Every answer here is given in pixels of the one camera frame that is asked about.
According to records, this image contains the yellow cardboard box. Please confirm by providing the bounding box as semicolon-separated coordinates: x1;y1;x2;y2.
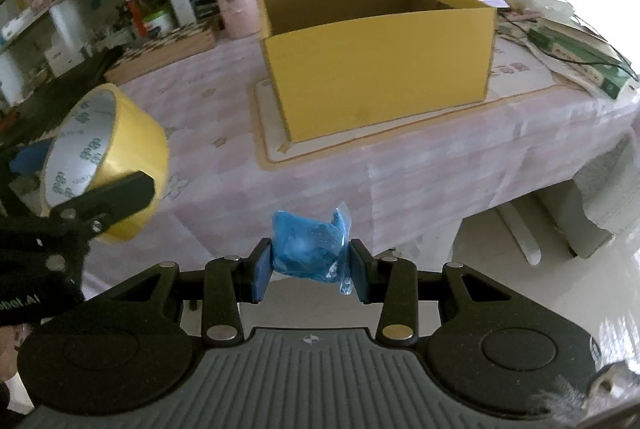
257;0;498;144

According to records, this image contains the black electronic keyboard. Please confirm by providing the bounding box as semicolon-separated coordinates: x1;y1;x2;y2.
0;44;126;144

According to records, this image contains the white jar with green lid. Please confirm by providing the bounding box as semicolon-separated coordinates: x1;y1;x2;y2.
145;9;173;37

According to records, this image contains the cream desk mat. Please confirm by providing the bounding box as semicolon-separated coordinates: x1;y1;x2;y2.
254;54;576;166

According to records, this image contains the pink printed cup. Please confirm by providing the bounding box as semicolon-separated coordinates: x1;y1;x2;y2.
210;0;261;40

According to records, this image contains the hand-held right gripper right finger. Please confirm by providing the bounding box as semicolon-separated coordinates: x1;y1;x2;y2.
350;239;532;344

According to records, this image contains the green and white book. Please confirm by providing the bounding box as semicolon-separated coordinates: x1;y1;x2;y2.
529;26;632;100

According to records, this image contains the orange bottle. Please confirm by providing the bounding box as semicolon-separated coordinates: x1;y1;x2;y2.
125;0;148;38

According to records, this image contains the fuzzy grey sleeve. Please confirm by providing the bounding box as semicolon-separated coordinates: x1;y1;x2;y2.
537;361;640;429

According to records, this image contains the yellow tape roll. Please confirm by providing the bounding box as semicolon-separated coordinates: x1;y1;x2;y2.
41;84;170;244

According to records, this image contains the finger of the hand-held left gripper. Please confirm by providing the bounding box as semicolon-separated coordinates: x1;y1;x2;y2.
50;171;156;240
0;142;54;220

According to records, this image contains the wooden chessboard box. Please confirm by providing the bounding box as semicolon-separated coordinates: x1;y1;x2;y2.
103;20;220;86

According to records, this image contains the white box with red label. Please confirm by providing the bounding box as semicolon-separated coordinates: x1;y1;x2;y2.
45;44;76;74

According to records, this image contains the blue plastic packet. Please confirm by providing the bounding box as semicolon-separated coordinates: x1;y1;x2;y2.
271;203;353;296

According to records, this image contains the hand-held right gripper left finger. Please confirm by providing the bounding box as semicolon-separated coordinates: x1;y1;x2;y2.
94;238;275;344

